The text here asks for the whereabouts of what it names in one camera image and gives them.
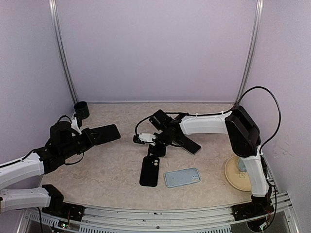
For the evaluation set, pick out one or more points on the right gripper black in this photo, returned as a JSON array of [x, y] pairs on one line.
[[159, 152]]

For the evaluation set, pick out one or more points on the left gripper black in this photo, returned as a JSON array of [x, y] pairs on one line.
[[89, 143]]

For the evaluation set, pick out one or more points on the dark phone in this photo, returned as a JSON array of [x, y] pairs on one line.
[[187, 144], [105, 134]]

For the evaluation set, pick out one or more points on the black phone case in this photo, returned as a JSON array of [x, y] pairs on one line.
[[149, 171]]

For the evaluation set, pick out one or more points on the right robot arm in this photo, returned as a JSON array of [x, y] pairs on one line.
[[244, 138]]

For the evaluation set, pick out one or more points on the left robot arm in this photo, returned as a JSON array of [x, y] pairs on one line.
[[18, 170]]

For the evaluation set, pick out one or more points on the light blue phone case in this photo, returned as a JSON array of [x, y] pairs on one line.
[[181, 177]]

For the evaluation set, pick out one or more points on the black cylindrical cup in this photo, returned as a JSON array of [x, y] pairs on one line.
[[81, 108]]

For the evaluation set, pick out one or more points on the light blue mug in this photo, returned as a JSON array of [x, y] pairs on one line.
[[241, 166]]

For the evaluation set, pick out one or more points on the beige plate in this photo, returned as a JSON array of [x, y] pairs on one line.
[[239, 180]]

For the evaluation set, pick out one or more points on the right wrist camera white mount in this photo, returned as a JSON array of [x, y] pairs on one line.
[[144, 138]]

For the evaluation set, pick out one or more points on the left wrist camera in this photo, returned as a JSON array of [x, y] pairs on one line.
[[74, 125]]

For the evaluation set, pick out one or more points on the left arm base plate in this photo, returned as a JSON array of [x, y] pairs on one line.
[[66, 210]]

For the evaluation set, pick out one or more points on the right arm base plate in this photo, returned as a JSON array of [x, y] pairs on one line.
[[249, 210]]

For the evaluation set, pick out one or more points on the right aluminium frame post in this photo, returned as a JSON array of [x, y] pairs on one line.
[[252, 48]]

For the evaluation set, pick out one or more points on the aluminium frame post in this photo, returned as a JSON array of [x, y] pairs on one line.
[[61, 50], [252, 48]]

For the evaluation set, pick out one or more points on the left aluminium frame post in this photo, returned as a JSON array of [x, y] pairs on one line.
[[61, 50]]

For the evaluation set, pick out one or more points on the front aluminium rail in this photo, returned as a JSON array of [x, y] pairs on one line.
[[218, 219]]

